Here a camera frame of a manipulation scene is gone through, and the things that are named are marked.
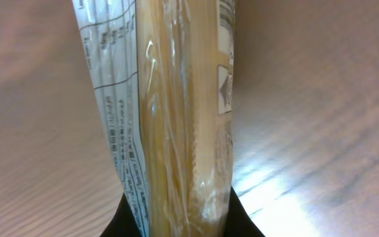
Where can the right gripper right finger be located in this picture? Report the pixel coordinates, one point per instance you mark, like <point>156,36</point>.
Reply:
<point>238,223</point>

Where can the orange spaghetti packet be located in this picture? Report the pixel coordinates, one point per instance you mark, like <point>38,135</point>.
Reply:
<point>162,73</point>

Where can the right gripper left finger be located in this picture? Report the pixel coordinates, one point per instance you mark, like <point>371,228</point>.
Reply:
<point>123,223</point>

